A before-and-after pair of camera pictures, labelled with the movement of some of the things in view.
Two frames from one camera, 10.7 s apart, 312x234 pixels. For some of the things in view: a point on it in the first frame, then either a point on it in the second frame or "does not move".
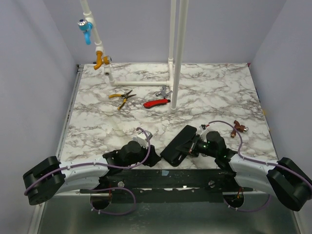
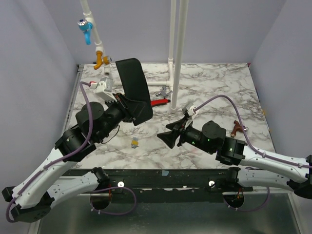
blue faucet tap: x=86 y=26 does not move
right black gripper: x=189 y=143 to x=181 y=136
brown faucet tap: x=239 y=127 does not move
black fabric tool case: x=177 y=149 to x=133 y=79
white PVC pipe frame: x=172 y=82 does not move
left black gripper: x=152 y=158 to x=131 y=109
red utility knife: x=152 y=103 does not move
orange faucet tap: x=106 y=59 does not move
